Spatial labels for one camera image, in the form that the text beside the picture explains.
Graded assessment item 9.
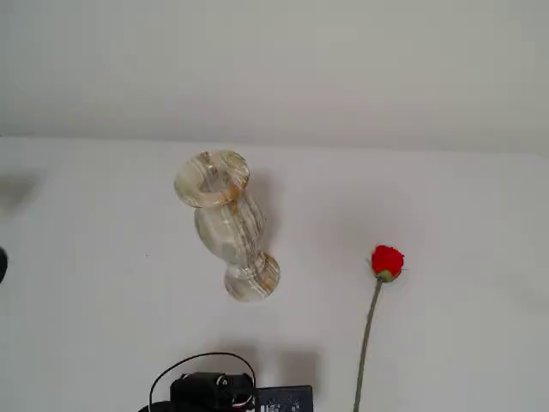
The red rose with green stem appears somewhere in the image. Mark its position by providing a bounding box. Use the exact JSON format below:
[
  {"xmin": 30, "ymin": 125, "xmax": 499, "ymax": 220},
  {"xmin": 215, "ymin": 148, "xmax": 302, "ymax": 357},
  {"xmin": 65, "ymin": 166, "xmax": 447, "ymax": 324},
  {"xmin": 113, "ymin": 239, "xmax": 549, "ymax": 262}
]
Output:
[{"xmin": 352, "ymin": 245, "xmax": 407, "ymax": 412}]

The striped onyx stone vase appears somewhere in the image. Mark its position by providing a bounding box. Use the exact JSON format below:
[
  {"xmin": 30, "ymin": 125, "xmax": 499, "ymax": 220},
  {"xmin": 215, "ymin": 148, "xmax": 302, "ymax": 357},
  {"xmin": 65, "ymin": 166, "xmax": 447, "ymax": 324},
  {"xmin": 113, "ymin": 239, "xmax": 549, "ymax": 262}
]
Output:
[{"xmin": 172, "ymin": 148, "xmax": 282, "ymax": 304}]

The black power adapter with label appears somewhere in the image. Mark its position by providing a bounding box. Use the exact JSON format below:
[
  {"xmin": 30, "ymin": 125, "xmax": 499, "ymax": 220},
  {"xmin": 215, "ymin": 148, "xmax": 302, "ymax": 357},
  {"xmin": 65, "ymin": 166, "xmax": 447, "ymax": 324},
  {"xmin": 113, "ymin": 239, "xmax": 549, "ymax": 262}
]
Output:
[{"xmin": 254, "ymin": 385, "xmax": 314, "ymax": 412}]

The thin black cable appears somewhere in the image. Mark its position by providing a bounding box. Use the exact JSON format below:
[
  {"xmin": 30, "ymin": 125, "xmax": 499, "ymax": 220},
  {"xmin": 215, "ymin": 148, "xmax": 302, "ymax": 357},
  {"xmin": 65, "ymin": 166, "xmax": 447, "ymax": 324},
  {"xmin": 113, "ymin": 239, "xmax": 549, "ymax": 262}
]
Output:
[{"xmin": 149, "ymin": 352, "xmax": 257, "ymax": 412}]

